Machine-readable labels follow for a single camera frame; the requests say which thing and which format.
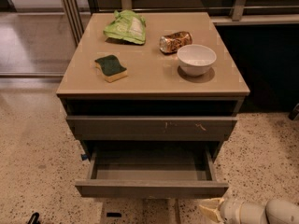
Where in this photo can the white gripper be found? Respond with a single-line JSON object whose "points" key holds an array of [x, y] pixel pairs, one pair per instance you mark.
{"points": [[228, 209]]}

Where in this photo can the grey drawer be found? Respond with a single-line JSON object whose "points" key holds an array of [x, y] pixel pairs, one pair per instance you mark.
{"points": [[151, 174], [135, 128]]}

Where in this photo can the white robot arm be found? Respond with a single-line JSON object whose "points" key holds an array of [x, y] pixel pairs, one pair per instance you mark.
{"points": [[280, 212]]}

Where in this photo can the grey top drawer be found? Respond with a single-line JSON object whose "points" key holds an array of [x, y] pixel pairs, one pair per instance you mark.
{"points": [[135, 128]]}

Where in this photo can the grey drawer cabinet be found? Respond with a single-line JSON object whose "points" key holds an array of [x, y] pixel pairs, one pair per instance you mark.
{"points": [[155, 85]]}

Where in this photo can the dark object at right edge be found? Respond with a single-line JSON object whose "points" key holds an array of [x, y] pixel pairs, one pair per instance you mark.
{"points": [[294, 113]]}

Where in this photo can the white bowl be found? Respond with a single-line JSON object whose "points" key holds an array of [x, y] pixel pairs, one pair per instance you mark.
{"points": [[196, 60]]}

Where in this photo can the crushed gold can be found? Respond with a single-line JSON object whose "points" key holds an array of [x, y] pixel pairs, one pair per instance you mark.
{"points": [[172, 43]]}

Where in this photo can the green yellow sponge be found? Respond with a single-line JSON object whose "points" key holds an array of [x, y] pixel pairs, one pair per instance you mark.
{"points": [[111, 68]]}

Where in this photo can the black object at bottom left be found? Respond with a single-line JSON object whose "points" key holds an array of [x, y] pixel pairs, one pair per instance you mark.
{"points": [[34, 219]]}

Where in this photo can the green chip bag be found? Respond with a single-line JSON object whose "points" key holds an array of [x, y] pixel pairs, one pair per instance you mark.
{"points": [[127, 26]]}

